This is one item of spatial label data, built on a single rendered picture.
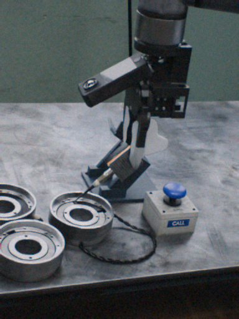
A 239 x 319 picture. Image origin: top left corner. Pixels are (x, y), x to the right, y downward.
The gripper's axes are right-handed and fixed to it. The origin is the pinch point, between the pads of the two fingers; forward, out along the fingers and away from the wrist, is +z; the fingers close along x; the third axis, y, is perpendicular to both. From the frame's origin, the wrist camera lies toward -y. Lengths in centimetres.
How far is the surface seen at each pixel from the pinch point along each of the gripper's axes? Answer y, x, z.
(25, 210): -17.4, -3.0, 7.5
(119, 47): 47, 164, 36
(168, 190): 6.0, -4.5, 4.1
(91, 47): 35, 162, 35
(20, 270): -20.0, -17.3, 8.4
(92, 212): -6.6, -4.1, 7.9
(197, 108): 31, 42, 10
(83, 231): -9.4, -9.8, 7.6
